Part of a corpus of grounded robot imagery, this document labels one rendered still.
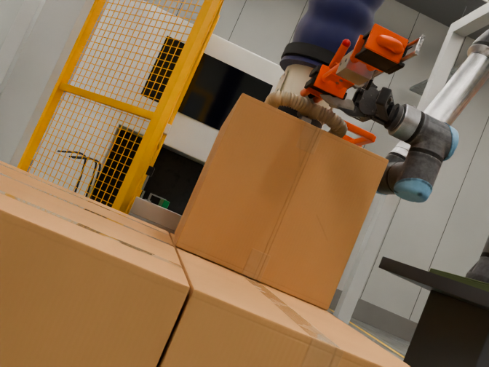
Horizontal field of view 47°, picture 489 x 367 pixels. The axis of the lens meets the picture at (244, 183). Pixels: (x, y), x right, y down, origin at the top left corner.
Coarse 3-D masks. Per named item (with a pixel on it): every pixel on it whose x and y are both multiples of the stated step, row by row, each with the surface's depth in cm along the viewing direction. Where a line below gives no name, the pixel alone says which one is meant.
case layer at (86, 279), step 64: (0, 192) 88; (64, 192) 159; (0, 256) 70; (64, 256) 71; (128, 256) 77; (192, 256) 126; (0, 320) 70; (64, 320) 71; (128, 320) 72; (192, 320) 73; (256, 320) 75; (320, 320) 104
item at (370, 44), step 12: (360, 36) 115; (372, 36) 107; (396, 36) 108; (360, 48) 114; (372, 48) 107; (384, 48) 107; (360, 60) 115; (372, 60) 112; (384, 60) 109; (396, 60) 108
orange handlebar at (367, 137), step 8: (376, 40) 107; (384, 40) 106; (392, 40) 106; (392, 48) 106; (400, 48) 106; (336, 64) 133; (328, 72) 136; (328, 80) 139; (336, 80) 135; (344, 80) 133; (304, 88) 158; (304, 96) 162; (344, 120) 176; (352, 128) 176; (360, 128) 177; (360, 136) 178; (368, 136) 177; (360, 144) 189
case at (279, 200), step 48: (240, 96) 137; (240, 144) 136; (288, 144) 137; (336, 144) 139; (192, 192) 189; (240, 192) 135; (288, 192) 137; (336, 192) 138; (192, 240) 133; (240, 240) 135; (288, 240) 136; (336, 240) 138; (288, 288) 136; (336, 288) 138
